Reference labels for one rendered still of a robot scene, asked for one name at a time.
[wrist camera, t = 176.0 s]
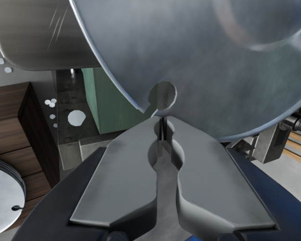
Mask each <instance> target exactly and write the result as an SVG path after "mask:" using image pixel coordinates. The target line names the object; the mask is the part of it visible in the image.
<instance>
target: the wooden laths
mask: <svg viewBox="0 0 301 241"><path fill-rule="evenodd" d="M289 136H290V137H291V138H294V139H296V140H298V141H300V142H301V135H300V134H298V133H296V132H293V131H291V132H290V135H289ZM286 144H287V145H289V146H291V147H293V148H295V149H297V150H299V151H301V144H299V143H297V142H295V141H293V140H290V139H288V140H287V142H286ZM282 153H283V154H285V155H287V156H289V157H291V158H293V159H294V160H296V161H298V162H300V163H301V156H300V155H298V154H296V153H294V152H292V151H290V150H288V149H286V148H284V149H283V152H282Z"/></svg>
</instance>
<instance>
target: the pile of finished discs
mask: <svg viewBox="0 0 301 241"><path fill-rule="evenodd" d="M21 177H22V176H21V174H20V173H19V172H18V171H17V170H16V169H15V168H14V167H12V166H11V165H10V164H8V163H6V162H5V161H3V160H1V159H0V233H1V232H3V231H4V230H6V229H7V228H8V227H9V226H11V225H12V224H13V223H14V222H15V221H16V220H17V218H18V217H19V216H20V214H21V212H22V208H23V207H24V203H25V197H26V185H25V182H24V179H22V178H21Z"/></svg>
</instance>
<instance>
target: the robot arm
mask: <svg viewBox="0 0 301 241"><path fill-rule="evenodd" d="M162 130H163V137H164V140H166V141H167V142H168V143H169V144H170V146H171V147H172V153H171V162H172V164H173V165H174V166H175V167H176V168H177V169H178V171H179V172H178V176H177V189H176V201H175V202H176V209H177V215H178V221H179V224H180V226H181V227H182V228H183V229H184V230H185V231H187V232H188V233H190V234H192V235H193V236H195V237H197V238H199V239H200V240H202V241H301V202H300V201H299V200H298V199H297V198H296V197H295V196H294V195H293V194H292V193H290V192H289V191H288V190H287V189H285V188H284V187H283V186H282V185H280V184H279V183H278V182H276V181H275V180H274V179H273V178H271V177H270V176H269V175H267V174H266V173H265V172H263V171H262V170H261V169H259V168H258V167H257V166H256V165H254V164H253V163H252V162H250V161H249V160H248V159H247V158H245V157H244V156H243V155H242V154H240V153H239V152H238V151H236V150H235V149H234V148H225V147H224V146H223V145H222V144H221V143H220V142H218V141H217V140H216V139H214V138H213V137H211V136H210V135H208V134H207V133H205V132H203V131H202V130H200V129H198V128H196V127H194V126H192V125H190V124H188V123H186V122H184V121H182V120H180V119H178V118H176V117H174V116H168V117H163V118H162V117H159V116H153V117H151V118H149V119H147V120H145V121H143V122H142V123H140V124H138V125H136V126H134V127H132V128H130V129H129V130H127V131H125V132H124V133H122V134H121V135H119V136H118V137H117V138H115V139H114V140H113V141H112V142H111V143H109V144H108V145H107V146H106V147H98V148H97V149H96V150H95V151H94V152H93V153H92V154H90V155H89V157H87V158H86V159H85V160H84V161H83V162H82V163H81V164H79V165H78V166H77V167H76V168H75V169H74V170H73V171H71V172H70V173H69V174H68V175H67V176H66V177H64V178H63V179H62V180H61V181H60V182H59V183H58V184H57V185H55V186H54V187H53V188H52V189H51V190H50V191H49V192H48V193H47V194H46V195H45V196H44V197H43V198H42V199H41V201H40V202H39V203H38V204H37V205H36V206H35V207H34V209H33V210H32V211H31V212H30V214H29V215H28V216H27V218H26V219H25V220H24V222H23V223H22V224H21V226H20V227H19V229H18V230H17V232H16V233H15V235H14V236H13V238H12V240H11V241H134V240H135V239H137V238H139V237H140V236H142V235H144V234H145V233H147V232H149V231H150V230H152V229H153V228H154V227H155V225H156V222H157V194H158V174H157V172H156V171H155V170H154V168H153V166H154V165H155V164H156V163H157V143H158V142H159V140H161V137H162Z"/></svg>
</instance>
